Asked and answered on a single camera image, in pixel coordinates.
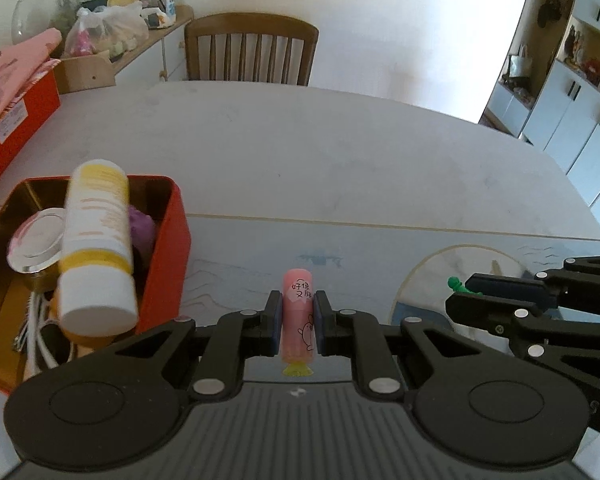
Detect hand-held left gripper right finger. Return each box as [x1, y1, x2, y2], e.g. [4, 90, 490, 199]
[313, 290, 481, 403]

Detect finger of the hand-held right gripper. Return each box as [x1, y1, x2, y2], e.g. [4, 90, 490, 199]
[466, 255, 600, 307]
[445, 292, 600, 413]

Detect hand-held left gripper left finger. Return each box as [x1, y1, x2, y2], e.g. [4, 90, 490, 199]
[125, 290, 284, 402]

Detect pink tube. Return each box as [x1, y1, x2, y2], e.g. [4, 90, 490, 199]
[281, 268, 316, 379]

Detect green toy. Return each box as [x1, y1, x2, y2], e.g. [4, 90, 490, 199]
[446, 276, 484, 297]

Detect red tin box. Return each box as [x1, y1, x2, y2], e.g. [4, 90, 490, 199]
[0, 175, 192, 395]

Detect purple plush toy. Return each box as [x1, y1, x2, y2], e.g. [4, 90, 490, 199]
[126, 204, 160, 253]

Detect orange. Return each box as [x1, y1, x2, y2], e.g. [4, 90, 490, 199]
[55, 300, 118, 347]

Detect white yellow bottle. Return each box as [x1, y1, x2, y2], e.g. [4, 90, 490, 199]
[56, 158, 141, 337]

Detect white sunglasses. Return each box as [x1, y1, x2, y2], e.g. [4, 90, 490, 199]
[14, 290, 63, 378]

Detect round metal tin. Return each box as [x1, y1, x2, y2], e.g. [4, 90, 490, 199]
[6, 208, 67, 292]

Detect white tote bag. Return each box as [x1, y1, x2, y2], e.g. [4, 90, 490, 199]
[507, 42, 531, 81]

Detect cupboard shelf ornaments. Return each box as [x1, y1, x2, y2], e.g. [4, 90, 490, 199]
[562, 25, 600, 106]

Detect wooden chair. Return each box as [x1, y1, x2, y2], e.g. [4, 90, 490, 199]
[183, 12, 320, 87]

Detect dark hanging hat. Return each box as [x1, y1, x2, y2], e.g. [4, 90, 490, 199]
[537, 0, 563, 28]

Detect white sideboard cabinet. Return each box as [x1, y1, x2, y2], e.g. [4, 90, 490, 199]
[110, 5, 195, 93]

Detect red gift box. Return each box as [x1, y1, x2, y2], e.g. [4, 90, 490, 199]
[0, 57, 62, 201]

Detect clear plastic bag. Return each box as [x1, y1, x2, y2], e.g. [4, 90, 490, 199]
[62, 2, 151, 58]

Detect pink printed cloth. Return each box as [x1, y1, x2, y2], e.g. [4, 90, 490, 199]
[0, 27, 63, 136]

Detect glass vase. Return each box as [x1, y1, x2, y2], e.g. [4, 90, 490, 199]
[11, 0, 81, 46]

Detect pale blue wall cupboard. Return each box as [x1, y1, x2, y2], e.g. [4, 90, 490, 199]
[477, 0, 600, 206]

